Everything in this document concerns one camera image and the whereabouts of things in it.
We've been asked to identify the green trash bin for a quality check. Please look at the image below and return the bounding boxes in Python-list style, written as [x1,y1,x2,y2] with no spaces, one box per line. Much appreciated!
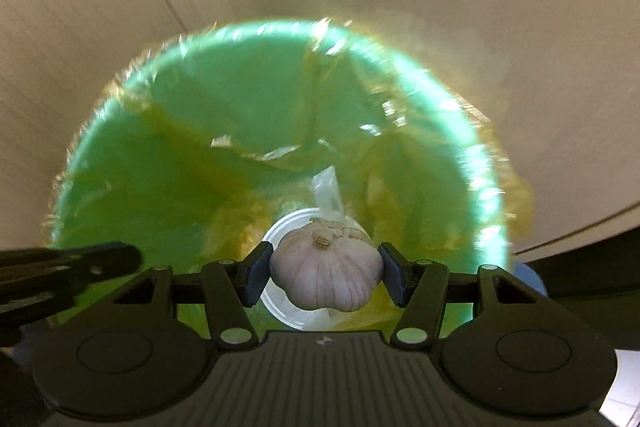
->
[50,21,513,333]

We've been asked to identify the garlic bulb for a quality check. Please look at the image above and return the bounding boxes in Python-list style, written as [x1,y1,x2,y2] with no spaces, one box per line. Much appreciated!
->
[269,219,385,312]

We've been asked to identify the green-lined trash bin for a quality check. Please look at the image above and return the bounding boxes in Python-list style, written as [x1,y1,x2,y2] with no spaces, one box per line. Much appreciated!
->
[50,19,536,333]

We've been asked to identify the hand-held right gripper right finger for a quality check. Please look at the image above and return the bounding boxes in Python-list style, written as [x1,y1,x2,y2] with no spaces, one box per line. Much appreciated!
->
[377,242,538,350]

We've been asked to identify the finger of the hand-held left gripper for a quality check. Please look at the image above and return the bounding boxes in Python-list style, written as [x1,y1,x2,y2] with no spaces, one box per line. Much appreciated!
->
[0,242,142,308]

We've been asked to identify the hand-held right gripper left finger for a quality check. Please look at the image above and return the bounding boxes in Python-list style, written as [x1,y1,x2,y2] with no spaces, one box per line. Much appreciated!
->
[115,241,275,350]

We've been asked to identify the blue object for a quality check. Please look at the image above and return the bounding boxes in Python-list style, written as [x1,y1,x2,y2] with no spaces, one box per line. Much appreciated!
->
[511,261,547,300]

